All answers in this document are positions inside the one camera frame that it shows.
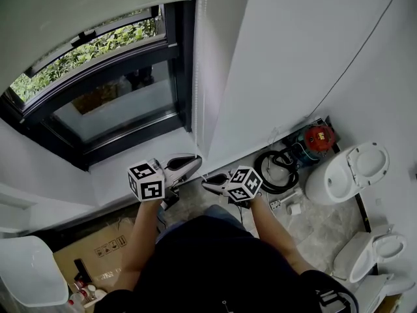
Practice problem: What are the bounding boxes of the black window handle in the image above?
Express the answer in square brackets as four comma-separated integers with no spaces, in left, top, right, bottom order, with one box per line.
[77,27,98,42]

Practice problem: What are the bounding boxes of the white power cable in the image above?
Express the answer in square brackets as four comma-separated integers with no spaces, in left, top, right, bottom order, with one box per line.
[265,126,283,175]

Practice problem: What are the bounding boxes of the person's left forearm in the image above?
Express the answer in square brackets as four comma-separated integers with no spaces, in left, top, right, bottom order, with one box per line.
[119,200,164,291]

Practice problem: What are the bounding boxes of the black vacuum hose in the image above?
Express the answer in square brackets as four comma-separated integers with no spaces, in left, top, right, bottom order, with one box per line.
[253,150,300,194]

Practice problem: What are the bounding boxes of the black chest strap buckle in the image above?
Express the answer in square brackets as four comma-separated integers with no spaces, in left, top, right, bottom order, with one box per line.
[314,287,358,313]

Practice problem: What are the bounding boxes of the white toilet brush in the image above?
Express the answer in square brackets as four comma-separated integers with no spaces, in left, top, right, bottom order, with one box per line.
[278,188,306,205]

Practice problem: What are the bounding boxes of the white ceramic basin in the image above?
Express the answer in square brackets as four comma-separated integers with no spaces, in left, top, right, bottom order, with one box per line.
[0,235,70,308]

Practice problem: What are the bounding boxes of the person's dark shirt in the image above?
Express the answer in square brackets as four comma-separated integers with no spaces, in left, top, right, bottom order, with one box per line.
[104,215,359,313]

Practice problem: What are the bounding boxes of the white toilet with cistern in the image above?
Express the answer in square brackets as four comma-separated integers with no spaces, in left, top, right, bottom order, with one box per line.
[332,225,408,285]

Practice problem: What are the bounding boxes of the white bottles on box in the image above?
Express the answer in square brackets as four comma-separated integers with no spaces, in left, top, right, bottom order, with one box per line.
[83,287,108,308]

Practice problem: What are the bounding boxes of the printed cardboard box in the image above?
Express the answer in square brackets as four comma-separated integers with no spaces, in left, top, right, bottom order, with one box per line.
[53,218,157,306]

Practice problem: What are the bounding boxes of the white roller blind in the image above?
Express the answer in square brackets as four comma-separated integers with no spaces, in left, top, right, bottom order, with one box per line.
[0,0,194,94]

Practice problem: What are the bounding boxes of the thin grey wall cable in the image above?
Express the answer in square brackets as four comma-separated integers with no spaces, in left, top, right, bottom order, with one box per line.
[304,0,403,119]

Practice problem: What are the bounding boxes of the person's right forearm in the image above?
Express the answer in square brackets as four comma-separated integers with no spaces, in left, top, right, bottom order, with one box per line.
[249,196,317,275]

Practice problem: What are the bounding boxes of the white ceramic cistern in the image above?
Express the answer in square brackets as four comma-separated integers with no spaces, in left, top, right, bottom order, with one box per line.
[347,272,417,308]

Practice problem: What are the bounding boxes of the white bead chain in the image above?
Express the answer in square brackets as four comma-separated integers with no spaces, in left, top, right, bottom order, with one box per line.
[194,0,209,179]

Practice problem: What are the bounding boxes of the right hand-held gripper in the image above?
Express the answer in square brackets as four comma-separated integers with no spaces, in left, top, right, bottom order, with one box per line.
[200,165,264,208]

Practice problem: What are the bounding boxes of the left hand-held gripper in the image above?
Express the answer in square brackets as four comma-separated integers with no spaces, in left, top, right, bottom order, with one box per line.
[126,153,203,211]

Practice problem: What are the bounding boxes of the green outdoor bushes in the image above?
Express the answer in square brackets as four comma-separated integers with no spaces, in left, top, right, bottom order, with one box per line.
[9,7,164,102]

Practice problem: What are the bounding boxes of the white round toilet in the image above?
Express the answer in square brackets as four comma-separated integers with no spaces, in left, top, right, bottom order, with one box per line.
[305,142,391,206]

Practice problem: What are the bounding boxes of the black framed window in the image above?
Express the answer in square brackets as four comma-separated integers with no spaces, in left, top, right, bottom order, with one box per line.
[0,3,193,172]

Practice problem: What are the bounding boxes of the red vacuum cleaner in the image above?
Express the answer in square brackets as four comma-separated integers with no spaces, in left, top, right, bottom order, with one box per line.
[291,123,339,168]

